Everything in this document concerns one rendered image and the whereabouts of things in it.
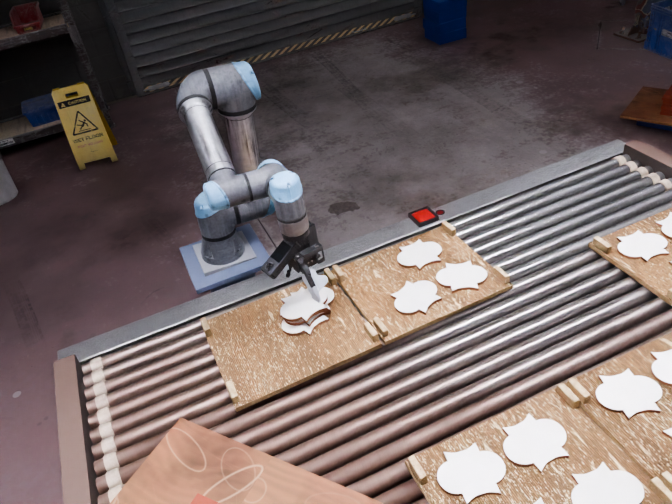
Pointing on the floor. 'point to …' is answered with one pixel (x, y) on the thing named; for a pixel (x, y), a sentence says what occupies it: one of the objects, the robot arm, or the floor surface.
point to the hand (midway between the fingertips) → (301, 291)
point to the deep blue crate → (660, 29)
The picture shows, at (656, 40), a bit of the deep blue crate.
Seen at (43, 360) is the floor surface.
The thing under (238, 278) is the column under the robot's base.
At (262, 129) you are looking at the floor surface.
